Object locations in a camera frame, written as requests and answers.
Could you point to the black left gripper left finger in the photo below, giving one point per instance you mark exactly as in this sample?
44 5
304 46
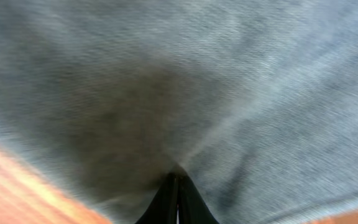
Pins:
164 206

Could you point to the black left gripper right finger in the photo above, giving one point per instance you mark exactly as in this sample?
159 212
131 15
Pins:
191 207

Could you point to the light blue denim jeans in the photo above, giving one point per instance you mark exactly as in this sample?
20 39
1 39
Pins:
256 100

